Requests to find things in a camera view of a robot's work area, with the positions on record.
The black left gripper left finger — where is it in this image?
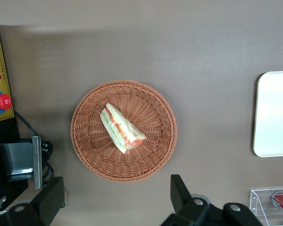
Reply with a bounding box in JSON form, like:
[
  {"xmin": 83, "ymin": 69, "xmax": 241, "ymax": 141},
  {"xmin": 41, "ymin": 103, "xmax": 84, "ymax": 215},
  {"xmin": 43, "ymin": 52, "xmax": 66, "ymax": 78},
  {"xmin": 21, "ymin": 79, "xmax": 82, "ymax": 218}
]
[{"xmin": 4, "ymin": 177, "xmax": 66, "ymax": 226}]

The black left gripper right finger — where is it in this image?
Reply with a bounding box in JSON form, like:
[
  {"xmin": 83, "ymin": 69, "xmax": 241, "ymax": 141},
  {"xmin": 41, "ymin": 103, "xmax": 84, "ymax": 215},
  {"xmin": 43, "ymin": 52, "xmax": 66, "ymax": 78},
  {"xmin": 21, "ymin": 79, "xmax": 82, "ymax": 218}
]
[{"xmin": 160, "ymin": 174, "xmax": 262, "ymax": 226}]

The plastic triangle sandwich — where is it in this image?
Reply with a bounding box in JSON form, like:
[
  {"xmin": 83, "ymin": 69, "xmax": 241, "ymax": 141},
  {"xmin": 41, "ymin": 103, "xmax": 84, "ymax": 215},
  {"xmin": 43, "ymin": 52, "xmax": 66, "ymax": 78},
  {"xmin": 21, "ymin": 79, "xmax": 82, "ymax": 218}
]
[{"xmin": 100, "ymin": 103, "xmax": 147, "ymax": 155}]

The round brown wicker basket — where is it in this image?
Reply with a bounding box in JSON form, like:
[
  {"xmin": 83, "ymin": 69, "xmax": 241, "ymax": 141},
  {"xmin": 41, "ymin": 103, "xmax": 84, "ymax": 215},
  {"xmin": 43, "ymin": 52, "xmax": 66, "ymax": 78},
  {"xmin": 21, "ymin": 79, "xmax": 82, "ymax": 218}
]
[{"xmin": 70, "ymin": 80, "xmax": 178, "ymax": 183}]

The beige plastic serving tray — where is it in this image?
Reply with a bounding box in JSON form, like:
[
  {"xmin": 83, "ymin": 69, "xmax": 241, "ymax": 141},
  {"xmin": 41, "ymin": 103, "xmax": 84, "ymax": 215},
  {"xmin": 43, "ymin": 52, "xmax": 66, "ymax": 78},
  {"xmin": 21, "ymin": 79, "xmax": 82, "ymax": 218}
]
[{"xmin": 253, "ymin": 70, "xmax": 283, "ymax": 158}]

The clear acrylic bottle rack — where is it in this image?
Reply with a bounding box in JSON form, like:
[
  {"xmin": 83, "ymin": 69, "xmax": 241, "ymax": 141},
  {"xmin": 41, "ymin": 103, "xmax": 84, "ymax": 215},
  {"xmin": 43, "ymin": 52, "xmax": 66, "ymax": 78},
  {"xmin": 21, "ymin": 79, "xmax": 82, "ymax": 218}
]
[{"xmin": 249, "ymin": 187, "xmax": 283, "ymax": 226}]

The black machine with yellow panel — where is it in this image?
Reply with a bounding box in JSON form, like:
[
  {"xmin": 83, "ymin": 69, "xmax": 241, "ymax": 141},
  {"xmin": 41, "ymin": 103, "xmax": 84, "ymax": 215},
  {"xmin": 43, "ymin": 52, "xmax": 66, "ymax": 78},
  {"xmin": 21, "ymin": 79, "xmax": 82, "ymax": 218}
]
[{"xmin": 0, "ymin": 21, "xmax": 29, "ymax": 214}]

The red emergency stop button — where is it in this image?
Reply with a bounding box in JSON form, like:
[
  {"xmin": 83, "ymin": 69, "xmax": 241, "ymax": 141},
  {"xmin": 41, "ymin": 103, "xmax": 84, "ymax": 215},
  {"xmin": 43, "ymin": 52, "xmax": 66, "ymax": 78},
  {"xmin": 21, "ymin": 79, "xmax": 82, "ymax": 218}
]
[{"xmin": 0, "ymin": 90, "xmax": 13, "ymax": 115}]

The black power cable with plug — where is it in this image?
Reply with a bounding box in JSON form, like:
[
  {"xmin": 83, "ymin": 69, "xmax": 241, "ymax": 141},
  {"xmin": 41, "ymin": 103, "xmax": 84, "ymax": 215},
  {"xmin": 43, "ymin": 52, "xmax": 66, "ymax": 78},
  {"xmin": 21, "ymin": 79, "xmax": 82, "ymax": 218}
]
[{"xmin": 13, "ymin": 109, "xmax": 55, "ymax": 187}]

